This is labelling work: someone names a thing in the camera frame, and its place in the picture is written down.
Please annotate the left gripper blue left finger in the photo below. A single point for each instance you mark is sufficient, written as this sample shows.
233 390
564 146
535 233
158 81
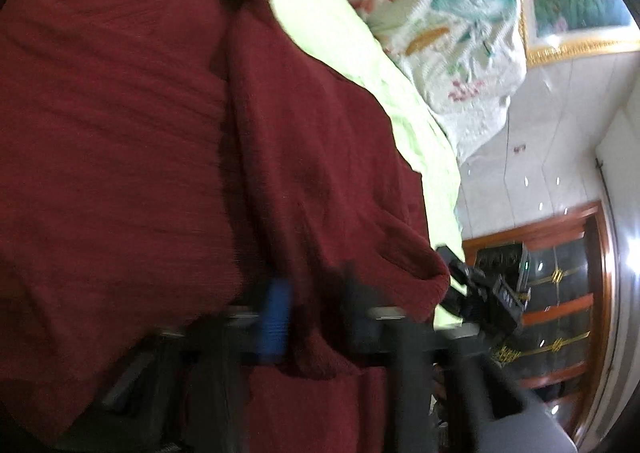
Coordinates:
249 337

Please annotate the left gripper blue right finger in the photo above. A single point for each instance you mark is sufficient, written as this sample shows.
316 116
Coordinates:
381 335

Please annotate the wooden glass door cabinet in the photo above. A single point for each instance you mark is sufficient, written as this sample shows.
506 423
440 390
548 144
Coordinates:
559 353

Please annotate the gold framed landscape painting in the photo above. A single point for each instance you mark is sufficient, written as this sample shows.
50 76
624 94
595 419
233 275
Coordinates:
560 30

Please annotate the dark red knit hooded sweater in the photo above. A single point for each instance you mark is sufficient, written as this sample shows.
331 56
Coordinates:
161 159

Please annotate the white floral lotus quilt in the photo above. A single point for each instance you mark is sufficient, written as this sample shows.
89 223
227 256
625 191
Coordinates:
465 57

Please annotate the light green bed sheet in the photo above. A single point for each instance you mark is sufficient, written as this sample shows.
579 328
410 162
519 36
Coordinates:
332 32

